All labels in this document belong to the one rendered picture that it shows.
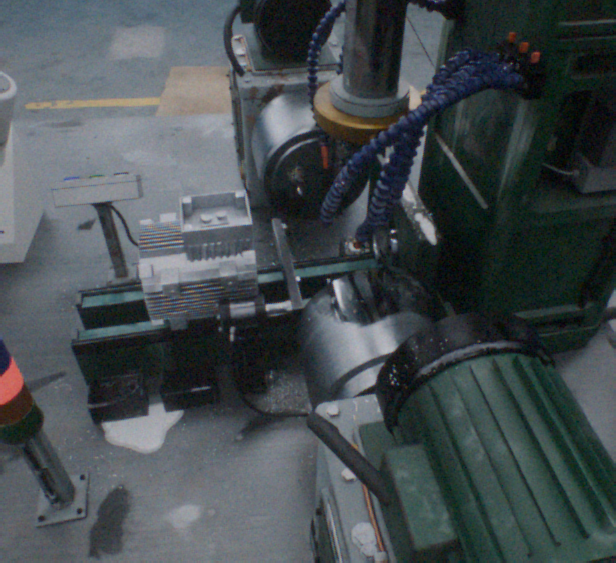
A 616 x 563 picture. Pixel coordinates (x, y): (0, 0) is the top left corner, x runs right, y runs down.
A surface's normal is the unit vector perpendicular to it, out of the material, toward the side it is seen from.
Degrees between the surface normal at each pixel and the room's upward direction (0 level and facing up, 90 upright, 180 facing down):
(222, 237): 90
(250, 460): 0
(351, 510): 0
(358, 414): 0
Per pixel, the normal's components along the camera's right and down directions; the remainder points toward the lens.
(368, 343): -0.33, -0.65
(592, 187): 0.21, 0.65
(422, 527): 0.01, -0.75
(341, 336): -0.56, -0.54
